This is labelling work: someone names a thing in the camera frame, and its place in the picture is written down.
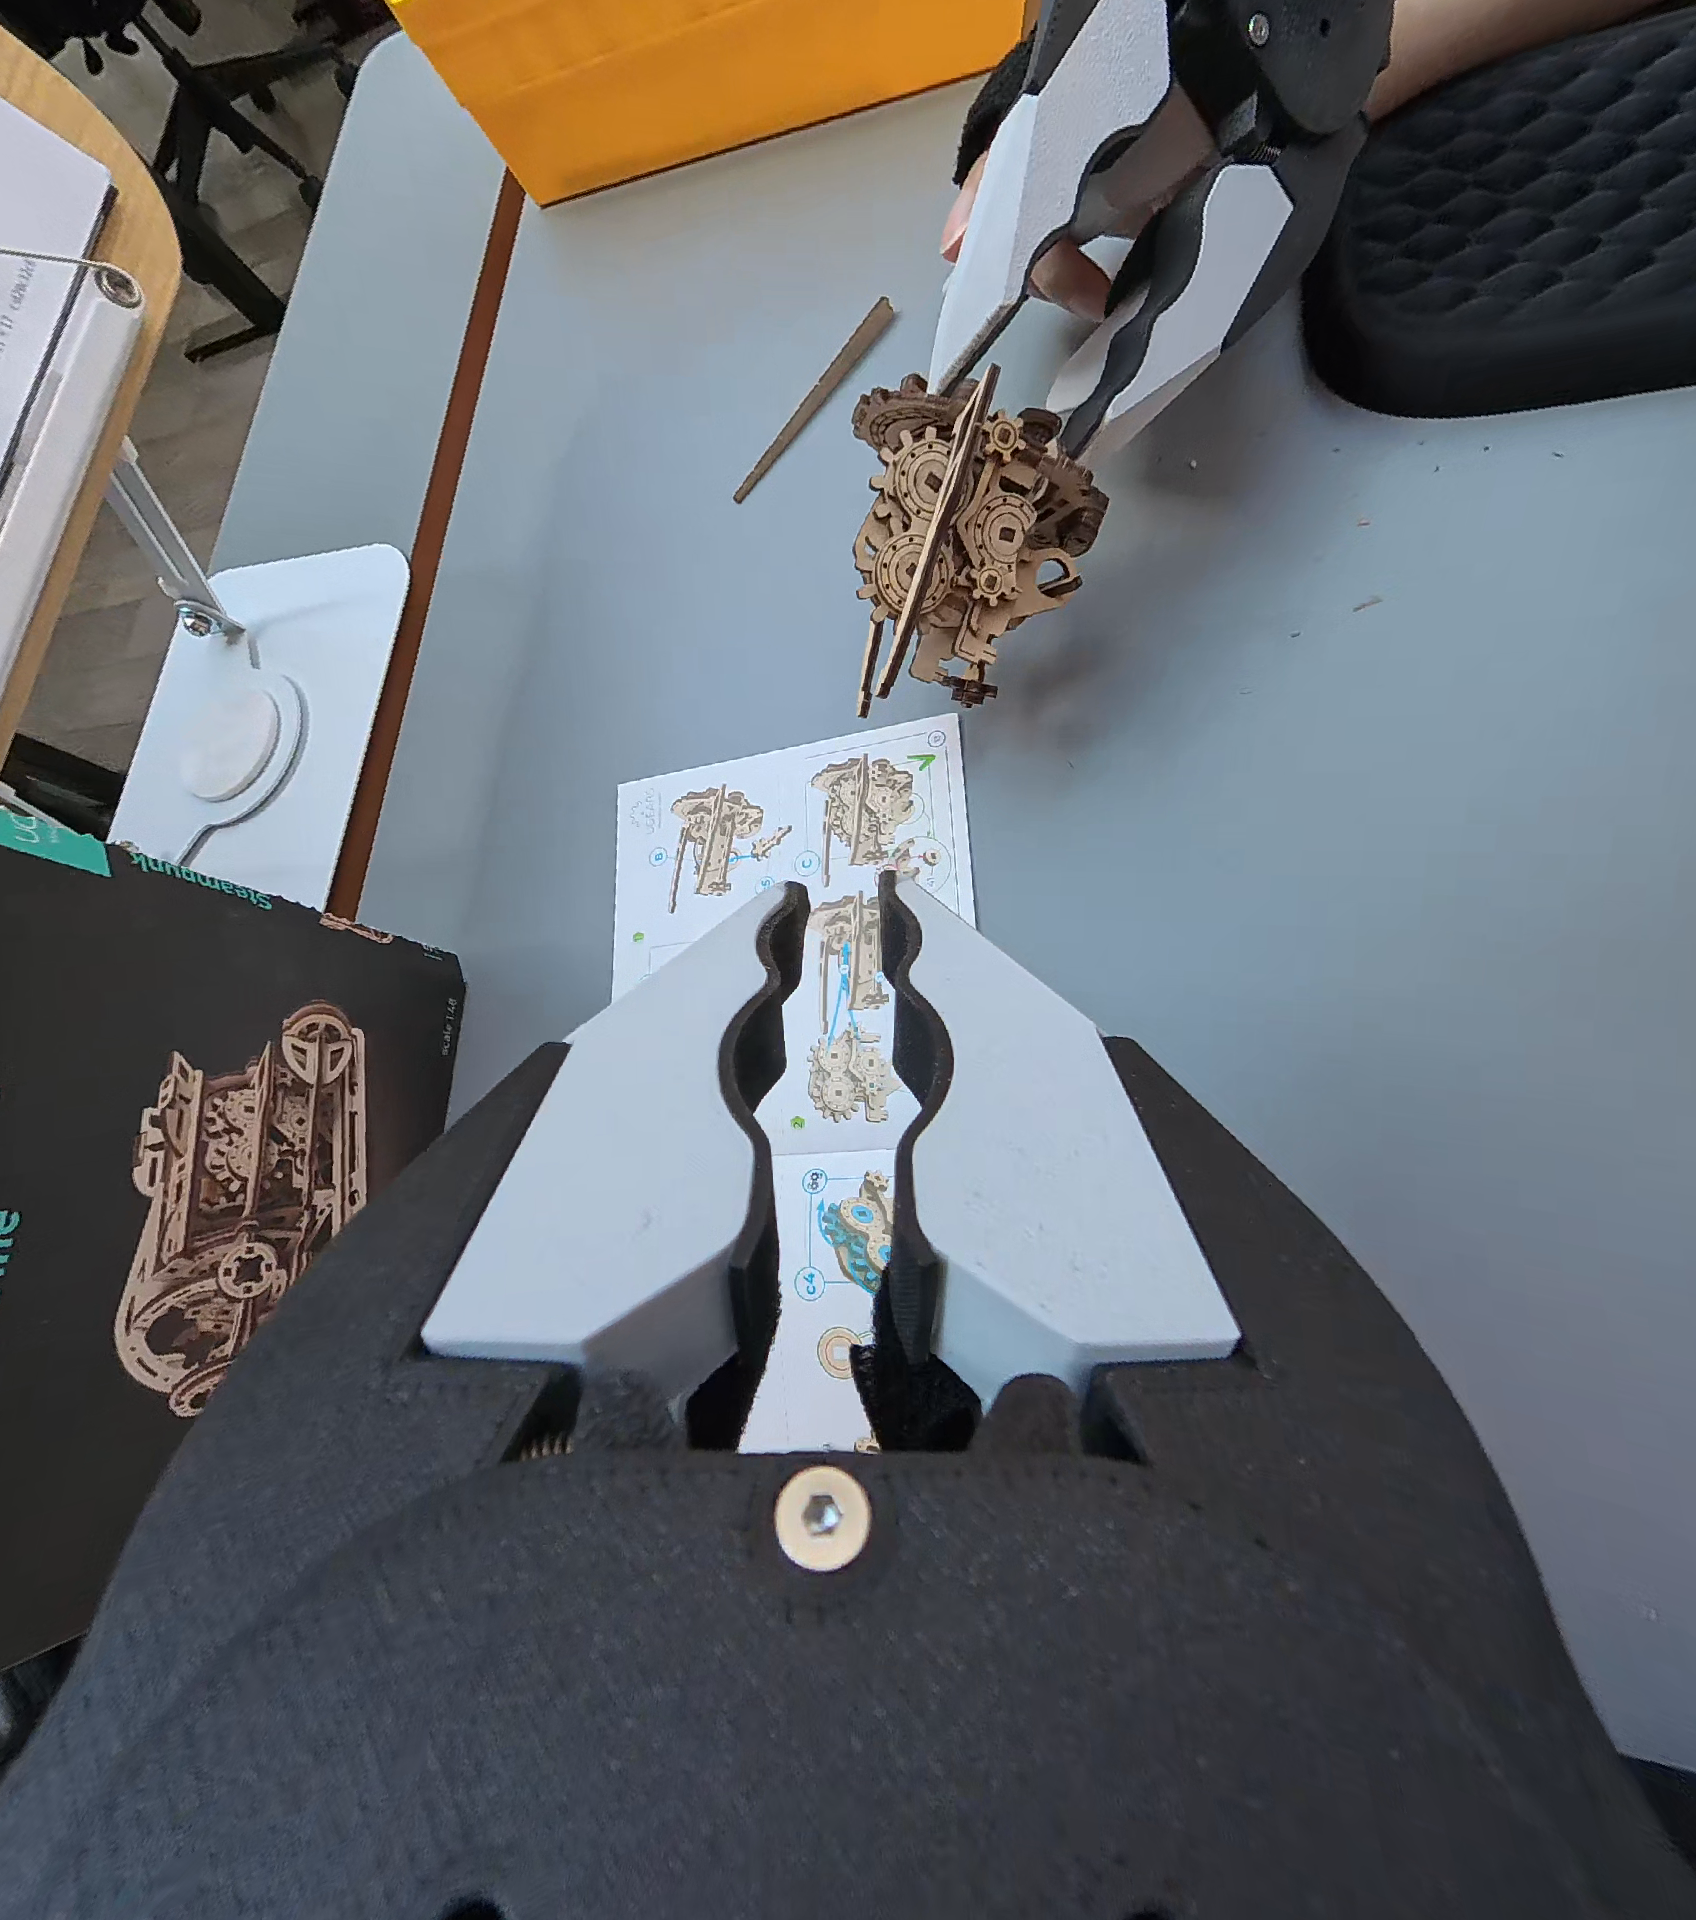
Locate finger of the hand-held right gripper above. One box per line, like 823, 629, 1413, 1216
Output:
1045, 129, 1370, 462
929, 0, 1181, 399

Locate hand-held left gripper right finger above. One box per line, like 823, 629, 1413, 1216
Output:
875, 874, 1250, 1368

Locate black wrist rest pad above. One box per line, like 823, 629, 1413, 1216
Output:
1300, 0, 1696, 423

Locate black puzzle kit box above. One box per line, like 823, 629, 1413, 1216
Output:
0, 778, 466, 1719

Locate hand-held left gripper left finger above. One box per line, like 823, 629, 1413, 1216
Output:
418, 879, 810, 1368

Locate black office chair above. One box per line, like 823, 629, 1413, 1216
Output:
38, 0, 405, 359

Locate wooden gear submarine model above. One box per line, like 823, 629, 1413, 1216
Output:
847, 362, 1108, 719

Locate person's right hand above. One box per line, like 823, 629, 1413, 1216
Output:
938, 180, 1167, 325

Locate thin wooden stick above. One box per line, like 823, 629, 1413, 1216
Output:
732, 297, 899, 508

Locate white assembly instruction booklet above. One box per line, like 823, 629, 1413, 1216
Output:
612, 711, 978, 1457

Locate yellow plastic bin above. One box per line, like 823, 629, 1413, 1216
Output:
390, 0, 1034, 209

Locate instruction sheet on stand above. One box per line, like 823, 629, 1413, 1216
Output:
0, 0, 183, 799

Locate white metal stand base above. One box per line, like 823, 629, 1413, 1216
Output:
105, 448, 413, 907

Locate grey desk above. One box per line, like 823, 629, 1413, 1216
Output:
211, 30, 1696, 1799

